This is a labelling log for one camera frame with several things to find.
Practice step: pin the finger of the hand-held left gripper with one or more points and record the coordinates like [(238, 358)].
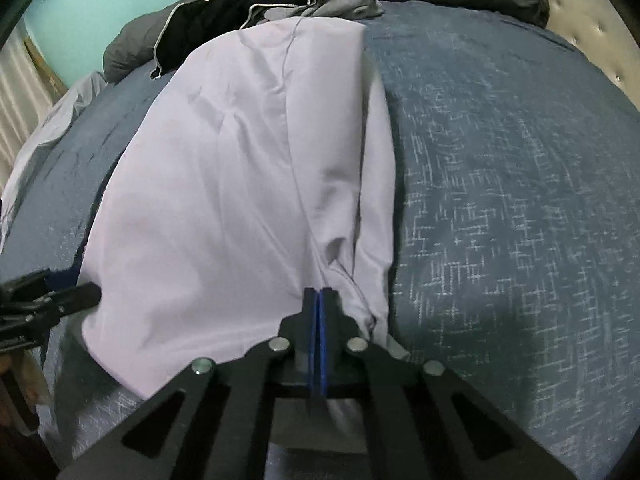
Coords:
[(60, 280), (72, 300)]

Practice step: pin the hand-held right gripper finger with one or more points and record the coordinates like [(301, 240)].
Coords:
[(325, 350), (312, 350)]

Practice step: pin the light grey zip jacket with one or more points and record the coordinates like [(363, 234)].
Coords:
[(225, 185)]

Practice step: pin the light grey blanket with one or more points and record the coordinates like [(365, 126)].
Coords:
[(45, 140)]

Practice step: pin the beige striped curtain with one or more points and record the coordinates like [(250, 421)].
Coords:
[(17, 100)]

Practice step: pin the black garment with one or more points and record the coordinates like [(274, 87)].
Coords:
[(225, 15)]

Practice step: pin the cream tufted headboard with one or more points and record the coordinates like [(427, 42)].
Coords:
[(590, 20)]

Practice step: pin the wooden frame strip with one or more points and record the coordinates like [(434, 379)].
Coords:
[(45, 60)]

